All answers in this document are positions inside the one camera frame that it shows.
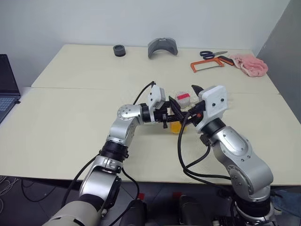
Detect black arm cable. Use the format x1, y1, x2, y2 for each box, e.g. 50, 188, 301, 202
62, 81, 157, 211
177, 110, 236, 196

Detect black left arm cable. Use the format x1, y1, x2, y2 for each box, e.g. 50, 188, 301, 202
62, 81, 157, 211

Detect clear bottle with red tape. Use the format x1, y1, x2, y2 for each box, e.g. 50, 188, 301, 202
168, 90, 191, 135

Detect white floor cables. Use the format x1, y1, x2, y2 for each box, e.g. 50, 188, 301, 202
0, 175, 21, 212

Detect blue fabric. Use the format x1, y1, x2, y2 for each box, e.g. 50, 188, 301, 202
271, 189, 301, 214

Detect pink cloth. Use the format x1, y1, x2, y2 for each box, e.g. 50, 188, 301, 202
228, 53, 269, 78

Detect black tape roll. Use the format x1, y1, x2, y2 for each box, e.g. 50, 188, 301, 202
112, 44, 127, 57

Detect grey curved plastic shell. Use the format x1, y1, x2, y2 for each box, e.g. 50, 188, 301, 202
147, 37, 179, 59

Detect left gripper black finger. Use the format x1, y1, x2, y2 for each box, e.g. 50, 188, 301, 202
169, 96, 189, 123

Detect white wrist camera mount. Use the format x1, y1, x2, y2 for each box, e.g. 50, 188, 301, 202
147, 85, 167, 123
195, 85, 230, 133

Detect dark laptop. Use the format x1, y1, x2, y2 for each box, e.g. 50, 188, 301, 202
0, 54, 22, 123

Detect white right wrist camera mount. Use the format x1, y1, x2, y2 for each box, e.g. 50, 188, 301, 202
195, 85, 230, 133

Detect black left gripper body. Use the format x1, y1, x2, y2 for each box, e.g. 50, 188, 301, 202
157, 101, 183, 129

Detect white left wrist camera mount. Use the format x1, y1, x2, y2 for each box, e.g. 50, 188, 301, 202
147, 85, 167, 123

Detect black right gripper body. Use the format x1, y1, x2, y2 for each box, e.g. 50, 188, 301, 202
187, 100, 206, 127

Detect orange hacksaw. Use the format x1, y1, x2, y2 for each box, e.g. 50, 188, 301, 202
190, 56, 235, 73

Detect blue-handled scissors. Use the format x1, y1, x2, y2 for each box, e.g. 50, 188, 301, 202
199, 50, 228, 60

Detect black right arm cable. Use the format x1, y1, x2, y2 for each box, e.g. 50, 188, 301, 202
177, 110, 236, 196

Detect black floor cable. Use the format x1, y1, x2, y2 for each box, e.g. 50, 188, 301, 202
21, 179, 58, 202

